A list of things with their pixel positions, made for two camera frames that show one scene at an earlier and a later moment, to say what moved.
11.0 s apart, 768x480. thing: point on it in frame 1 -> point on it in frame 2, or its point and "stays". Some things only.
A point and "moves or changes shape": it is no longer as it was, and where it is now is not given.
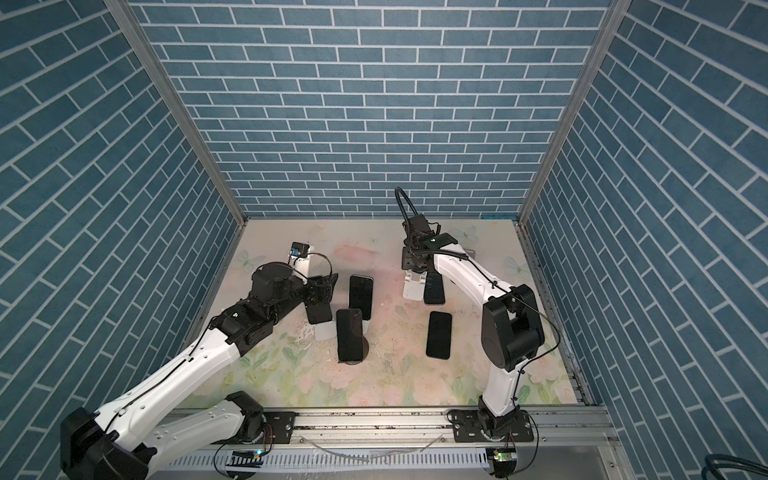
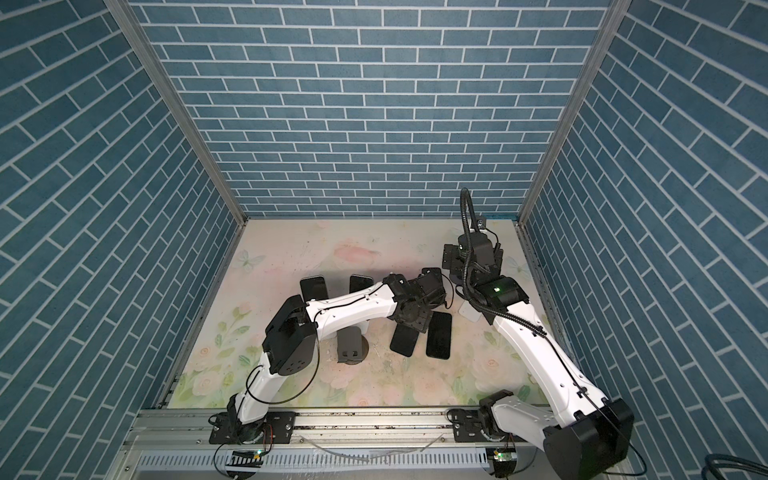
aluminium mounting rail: [571, 443] stays
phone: [349, 324] -> [404, 340]
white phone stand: [414, 285] moves or changes shape
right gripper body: [410, 259] -> [456, 266]
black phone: [439, 335] stays
